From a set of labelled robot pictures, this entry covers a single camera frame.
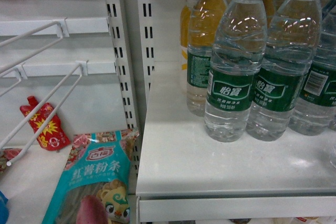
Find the right barcode water bottle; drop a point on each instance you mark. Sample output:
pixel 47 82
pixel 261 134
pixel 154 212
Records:
pixel 315 107

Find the carried clear water bottle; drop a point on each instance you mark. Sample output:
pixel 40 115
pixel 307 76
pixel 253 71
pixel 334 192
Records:
pixel 332 156

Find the teal sweet potato noodle bag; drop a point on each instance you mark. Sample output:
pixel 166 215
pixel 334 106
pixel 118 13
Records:
pixel 94 185

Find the blue object bottom-left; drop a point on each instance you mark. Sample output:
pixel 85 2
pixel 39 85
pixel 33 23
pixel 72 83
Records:
pixel 4 212

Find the upper white wire hook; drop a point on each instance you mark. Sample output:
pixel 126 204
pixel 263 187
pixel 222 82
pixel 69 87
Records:
pixel 44 27

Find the slotted shelf upright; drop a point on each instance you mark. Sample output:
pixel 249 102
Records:
pixel 118 31
pixel 147 41

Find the red spouted sauce pouch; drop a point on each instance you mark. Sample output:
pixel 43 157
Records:
pixel 52 137

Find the floral packet left edge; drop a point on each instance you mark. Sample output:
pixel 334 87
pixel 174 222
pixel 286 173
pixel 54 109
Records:
pixel 6 155

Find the left slotted shelf upright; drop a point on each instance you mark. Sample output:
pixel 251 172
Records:
pixel 118 31

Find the back-left water bottle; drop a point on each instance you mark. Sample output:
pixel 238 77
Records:
pixel 204 20

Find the yellow drink bottle behind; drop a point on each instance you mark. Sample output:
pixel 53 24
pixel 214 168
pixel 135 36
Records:
pixel 184 24

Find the front-left green label water bottle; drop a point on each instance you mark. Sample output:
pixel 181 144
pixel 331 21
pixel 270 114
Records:
pixel 237 53

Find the right slotted shelf upright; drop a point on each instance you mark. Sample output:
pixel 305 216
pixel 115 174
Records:
pixel 147 41

